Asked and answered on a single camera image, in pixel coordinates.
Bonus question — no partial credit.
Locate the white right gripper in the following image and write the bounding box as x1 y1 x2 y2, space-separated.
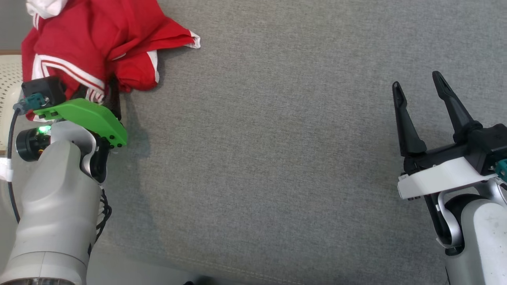
392 71 499 200

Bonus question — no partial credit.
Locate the white cable wrap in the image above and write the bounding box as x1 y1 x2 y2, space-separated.
0 158 15 182

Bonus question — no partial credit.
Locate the white perforated laundry basket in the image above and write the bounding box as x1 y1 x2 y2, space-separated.
0 55 23 159

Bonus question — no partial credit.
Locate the black cable with teal connector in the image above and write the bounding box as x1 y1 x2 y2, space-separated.
7 93 49 223

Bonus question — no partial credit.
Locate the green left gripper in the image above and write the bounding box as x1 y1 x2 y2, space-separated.
16 77 127 161

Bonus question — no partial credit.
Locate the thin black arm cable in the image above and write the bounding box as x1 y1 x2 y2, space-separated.
89 188 112 254

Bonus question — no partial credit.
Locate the red jersey with white trim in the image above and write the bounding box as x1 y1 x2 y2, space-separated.
22 0 160 121

